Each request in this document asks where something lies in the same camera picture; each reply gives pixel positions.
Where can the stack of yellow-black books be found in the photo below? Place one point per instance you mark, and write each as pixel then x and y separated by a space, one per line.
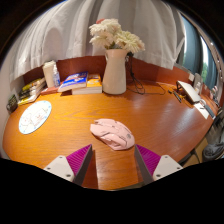
pixel 31 90

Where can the dark green curtain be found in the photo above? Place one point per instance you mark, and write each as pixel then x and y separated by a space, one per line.
pixel 191 46

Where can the small clear pump bottle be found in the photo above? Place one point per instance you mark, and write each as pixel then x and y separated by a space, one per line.
pixel 56 80

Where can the thin red book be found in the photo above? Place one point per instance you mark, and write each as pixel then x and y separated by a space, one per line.
pixel 50 90

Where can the round cartoon-print mouse pad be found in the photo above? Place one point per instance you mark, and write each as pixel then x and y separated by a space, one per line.
pixel 35 116

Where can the white pleated curtain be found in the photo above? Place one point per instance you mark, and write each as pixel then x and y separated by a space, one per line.
pixel 73 26

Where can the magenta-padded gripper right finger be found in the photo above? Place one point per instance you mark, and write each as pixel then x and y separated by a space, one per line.
pixel 163 166

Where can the white paper sheet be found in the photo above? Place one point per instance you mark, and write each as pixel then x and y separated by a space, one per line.
pixel 201 110

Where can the white ceramic vase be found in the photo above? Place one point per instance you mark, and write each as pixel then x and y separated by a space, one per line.
pixel 115 75

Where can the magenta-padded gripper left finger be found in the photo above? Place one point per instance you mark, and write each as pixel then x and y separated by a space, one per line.
pixel 60 166

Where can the grey office chair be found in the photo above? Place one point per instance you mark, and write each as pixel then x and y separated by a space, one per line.
pixel 215 146

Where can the white and pink flower bouquet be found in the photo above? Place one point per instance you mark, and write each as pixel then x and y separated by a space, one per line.
pixel 113 35

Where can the pink computer mouse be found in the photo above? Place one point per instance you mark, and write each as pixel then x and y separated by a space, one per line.
pixel 113 133

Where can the black pen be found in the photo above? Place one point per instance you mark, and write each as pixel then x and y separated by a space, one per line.
pixel 175 96

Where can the white lidded tumbler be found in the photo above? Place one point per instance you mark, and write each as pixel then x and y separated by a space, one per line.
pixel 48 73

